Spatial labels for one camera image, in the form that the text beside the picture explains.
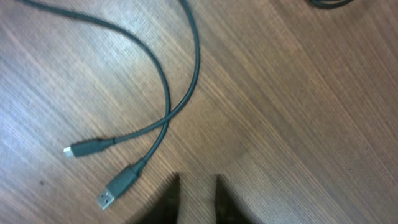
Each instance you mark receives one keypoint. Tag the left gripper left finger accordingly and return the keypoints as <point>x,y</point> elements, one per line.
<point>163,206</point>

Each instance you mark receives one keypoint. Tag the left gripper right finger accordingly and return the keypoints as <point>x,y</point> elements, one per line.
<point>227,210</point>

